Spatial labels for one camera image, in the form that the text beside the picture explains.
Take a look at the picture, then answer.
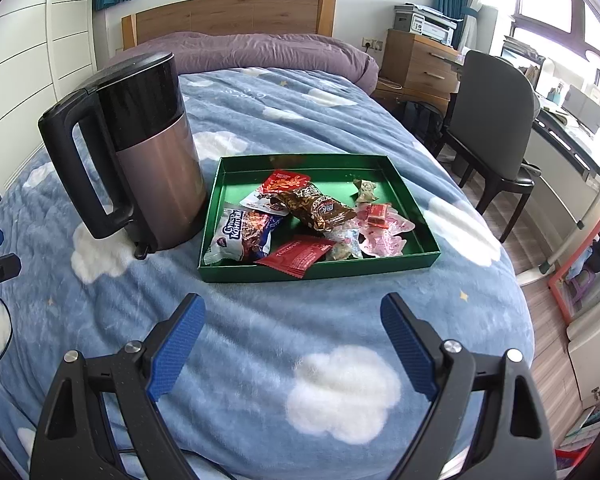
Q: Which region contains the clear pastel candy packet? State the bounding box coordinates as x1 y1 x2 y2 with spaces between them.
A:
325 227 363 262

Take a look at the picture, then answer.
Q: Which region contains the white wardrobe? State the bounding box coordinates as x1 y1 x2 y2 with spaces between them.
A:
0 0 98 186

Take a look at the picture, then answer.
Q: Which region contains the brown snack packet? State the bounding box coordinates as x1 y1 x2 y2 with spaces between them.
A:
271 185 357 233

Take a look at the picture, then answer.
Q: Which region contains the pink cartoon shaped packet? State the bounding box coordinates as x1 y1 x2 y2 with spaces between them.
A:
352 207 416 259

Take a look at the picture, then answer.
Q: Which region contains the red frame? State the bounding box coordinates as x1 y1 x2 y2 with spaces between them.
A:
547 195 600 321

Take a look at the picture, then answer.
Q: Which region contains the long red snack packet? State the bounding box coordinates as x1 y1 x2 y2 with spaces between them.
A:
239 170 312 217

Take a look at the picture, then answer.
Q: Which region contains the black and bronze electric kettle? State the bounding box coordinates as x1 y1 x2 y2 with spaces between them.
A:
38 51 208 260

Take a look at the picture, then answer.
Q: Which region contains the wooden headboard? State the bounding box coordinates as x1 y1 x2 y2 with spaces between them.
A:
121 0 337 51

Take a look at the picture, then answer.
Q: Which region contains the blue and white snack packet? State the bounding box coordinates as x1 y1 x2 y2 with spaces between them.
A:
203 208 286 266

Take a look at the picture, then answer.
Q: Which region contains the black backpack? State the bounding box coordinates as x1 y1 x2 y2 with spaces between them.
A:
402 100 448 153

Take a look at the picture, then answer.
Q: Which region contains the green shallow box tray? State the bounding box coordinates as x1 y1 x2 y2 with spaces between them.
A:
196 154 442 283

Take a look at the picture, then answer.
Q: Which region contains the purple pillow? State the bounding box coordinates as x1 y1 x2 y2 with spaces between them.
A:
102 31 379 93

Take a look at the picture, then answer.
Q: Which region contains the white desk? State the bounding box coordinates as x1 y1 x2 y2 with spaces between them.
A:
532 105 600 186

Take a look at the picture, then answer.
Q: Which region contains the wooden drawer cabinet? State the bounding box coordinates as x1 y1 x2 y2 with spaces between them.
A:
380 29 463 106

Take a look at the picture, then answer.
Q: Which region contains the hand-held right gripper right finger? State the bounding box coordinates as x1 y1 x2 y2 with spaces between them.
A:
381 292 556 480

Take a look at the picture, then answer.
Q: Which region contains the grey printer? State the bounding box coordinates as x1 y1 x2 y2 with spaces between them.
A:
393 4 465 46

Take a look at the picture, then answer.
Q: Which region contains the grey chair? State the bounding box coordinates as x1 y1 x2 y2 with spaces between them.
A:
435 50 542 243

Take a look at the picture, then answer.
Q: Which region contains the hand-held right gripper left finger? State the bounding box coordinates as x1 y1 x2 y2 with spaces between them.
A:
30 293 207 480

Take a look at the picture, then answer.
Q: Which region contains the small green candy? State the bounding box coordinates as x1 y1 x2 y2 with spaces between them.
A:
352 179 379 206

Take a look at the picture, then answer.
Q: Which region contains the dark red sachet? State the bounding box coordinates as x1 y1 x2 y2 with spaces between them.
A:
254 234 336 278

